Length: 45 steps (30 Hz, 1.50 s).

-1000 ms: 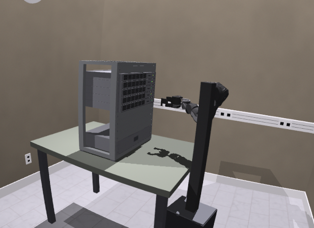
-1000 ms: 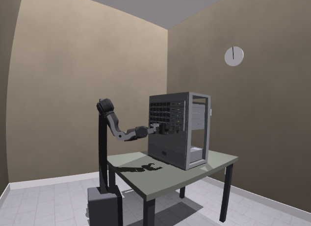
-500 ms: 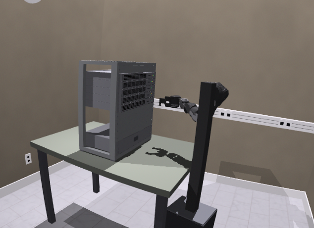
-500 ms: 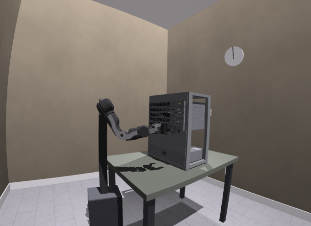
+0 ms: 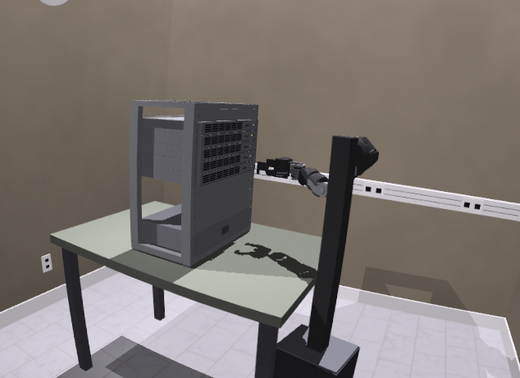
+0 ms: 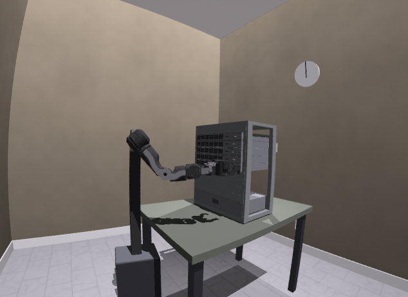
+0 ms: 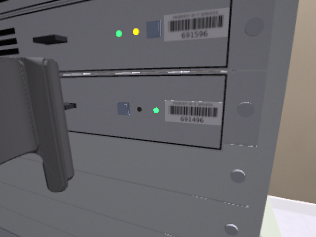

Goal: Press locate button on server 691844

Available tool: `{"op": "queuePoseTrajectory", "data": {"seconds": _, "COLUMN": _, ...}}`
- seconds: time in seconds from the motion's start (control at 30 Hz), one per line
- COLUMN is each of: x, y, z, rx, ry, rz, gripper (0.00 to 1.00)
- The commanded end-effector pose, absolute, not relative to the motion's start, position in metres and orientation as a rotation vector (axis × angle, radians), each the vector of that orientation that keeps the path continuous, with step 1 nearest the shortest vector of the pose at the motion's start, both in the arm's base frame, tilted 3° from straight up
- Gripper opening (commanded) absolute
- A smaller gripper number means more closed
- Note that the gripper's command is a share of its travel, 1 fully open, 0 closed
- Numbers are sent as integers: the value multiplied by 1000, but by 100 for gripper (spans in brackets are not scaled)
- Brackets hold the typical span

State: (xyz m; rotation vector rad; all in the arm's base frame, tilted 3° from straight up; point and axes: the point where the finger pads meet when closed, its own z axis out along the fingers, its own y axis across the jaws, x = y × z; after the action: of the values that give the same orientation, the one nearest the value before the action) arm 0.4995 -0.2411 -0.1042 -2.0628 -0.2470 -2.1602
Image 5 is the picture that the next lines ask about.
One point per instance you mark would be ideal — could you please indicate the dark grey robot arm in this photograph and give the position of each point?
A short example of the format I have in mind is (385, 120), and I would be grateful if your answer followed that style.
(311, 177)

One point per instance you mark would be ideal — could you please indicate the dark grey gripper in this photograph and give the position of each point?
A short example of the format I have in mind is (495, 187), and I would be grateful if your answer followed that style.
(281, 168)

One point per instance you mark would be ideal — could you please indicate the grey server rack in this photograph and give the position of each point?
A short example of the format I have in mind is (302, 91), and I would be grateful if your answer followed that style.
(213, 155)

